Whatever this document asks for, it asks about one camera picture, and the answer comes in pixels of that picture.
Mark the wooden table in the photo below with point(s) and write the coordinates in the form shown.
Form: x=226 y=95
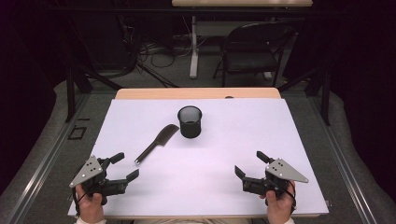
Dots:
x=193 y=92

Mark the person's right hand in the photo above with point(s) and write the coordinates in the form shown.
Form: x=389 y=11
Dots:
x=280 y=208

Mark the person's left hand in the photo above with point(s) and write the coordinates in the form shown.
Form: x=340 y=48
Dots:
x=90 y=208

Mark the black metal stand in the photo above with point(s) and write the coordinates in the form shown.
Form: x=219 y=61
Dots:
x=325 y=99
x=71 y=93

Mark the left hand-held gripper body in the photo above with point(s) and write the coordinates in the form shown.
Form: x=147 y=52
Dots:
x=93 y=182

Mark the white board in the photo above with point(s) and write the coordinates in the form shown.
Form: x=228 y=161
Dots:
x=218 y=155

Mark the black folding chair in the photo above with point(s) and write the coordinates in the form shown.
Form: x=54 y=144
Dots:
x=249 y=62

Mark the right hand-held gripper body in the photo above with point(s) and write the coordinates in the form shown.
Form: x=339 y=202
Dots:
x=277 y=174

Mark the dark brown comb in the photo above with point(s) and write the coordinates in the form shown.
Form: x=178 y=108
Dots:
x=165 y=135

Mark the metal floor rail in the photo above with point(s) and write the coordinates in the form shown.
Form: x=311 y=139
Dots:
x=345 y=165
x=46 y=161

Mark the black mesh cup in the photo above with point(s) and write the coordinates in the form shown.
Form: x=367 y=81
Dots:
x=190 y=129

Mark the white-legged desk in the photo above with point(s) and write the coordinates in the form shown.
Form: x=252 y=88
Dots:
x=194 y=62

